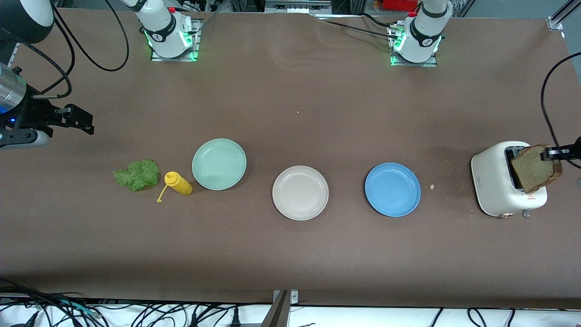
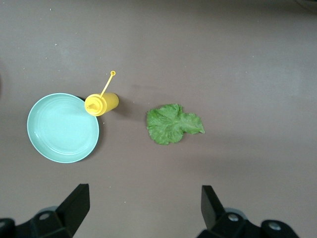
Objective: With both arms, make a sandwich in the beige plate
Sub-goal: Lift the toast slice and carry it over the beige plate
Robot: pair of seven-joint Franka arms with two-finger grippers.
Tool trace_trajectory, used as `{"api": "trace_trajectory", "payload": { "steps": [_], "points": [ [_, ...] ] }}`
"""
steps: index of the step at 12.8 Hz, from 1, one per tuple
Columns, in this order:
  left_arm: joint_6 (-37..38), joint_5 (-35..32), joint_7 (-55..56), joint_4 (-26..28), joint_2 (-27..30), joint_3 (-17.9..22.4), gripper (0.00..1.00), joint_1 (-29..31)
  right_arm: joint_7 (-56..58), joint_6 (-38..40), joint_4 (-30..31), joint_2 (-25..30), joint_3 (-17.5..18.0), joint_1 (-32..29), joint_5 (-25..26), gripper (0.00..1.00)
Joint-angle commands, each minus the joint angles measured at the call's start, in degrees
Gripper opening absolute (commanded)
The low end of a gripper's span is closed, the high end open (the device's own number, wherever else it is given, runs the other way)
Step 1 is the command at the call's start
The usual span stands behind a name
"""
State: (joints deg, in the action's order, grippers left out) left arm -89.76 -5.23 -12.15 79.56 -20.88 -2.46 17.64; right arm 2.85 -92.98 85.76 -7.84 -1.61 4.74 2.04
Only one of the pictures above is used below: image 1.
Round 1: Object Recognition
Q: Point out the light bread slice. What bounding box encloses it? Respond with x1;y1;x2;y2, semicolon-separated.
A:
511;144;563;193

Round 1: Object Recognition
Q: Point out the green lettuce leaf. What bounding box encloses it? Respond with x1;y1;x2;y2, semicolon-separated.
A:
113;159;160;192

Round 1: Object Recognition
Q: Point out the yellow squeeze bottle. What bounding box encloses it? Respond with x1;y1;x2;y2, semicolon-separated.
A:
157;171;193;203

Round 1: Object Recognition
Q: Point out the green round plate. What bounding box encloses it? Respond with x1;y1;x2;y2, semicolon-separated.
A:
192;139;247;191

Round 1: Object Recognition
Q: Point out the blue round plate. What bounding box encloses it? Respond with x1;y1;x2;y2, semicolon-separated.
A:
364;163;421;218

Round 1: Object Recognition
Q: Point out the beige round plate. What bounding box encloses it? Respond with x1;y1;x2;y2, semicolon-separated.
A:
272;165;329;221

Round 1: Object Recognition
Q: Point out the white two-slot toaster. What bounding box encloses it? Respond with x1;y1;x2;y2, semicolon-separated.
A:
471;141;548;219

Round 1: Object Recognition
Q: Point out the red box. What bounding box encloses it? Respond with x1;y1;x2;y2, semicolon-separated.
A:
383;0;419;12

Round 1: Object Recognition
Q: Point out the grey metal box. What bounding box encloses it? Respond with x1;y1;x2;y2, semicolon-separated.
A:
265;0;333;14

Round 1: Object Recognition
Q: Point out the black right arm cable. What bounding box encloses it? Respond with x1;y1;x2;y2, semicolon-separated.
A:
16;0;130;98

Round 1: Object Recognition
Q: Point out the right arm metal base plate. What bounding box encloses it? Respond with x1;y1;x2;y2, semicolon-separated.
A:
151;18;202;62

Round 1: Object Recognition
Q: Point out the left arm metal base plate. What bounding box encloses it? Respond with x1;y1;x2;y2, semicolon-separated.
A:
389;25;438;68

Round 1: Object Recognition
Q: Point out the teal cable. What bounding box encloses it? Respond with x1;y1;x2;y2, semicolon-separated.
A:
58;300;98;317

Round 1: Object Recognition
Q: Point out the black base cable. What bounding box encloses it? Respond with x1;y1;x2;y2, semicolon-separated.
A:
313;13;404;41

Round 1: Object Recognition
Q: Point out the metal corner bracket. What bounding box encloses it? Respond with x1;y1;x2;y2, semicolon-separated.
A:
260;289;299;327

